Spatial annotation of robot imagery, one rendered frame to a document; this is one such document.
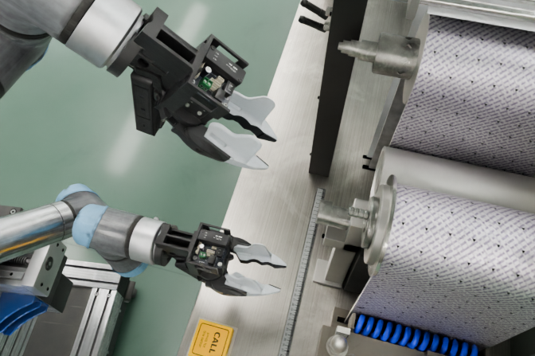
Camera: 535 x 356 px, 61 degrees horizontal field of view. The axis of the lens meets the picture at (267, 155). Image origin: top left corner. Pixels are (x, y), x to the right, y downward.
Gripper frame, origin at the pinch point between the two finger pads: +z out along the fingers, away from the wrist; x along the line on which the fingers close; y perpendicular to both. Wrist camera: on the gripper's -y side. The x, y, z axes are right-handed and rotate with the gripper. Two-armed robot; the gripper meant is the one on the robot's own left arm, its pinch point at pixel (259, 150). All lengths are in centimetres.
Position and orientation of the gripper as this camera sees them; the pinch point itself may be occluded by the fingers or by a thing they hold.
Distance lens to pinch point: 55.9
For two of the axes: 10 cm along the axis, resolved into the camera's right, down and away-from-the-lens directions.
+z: 7.4, 5.2, 4.3
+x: 2.6, -8.1, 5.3
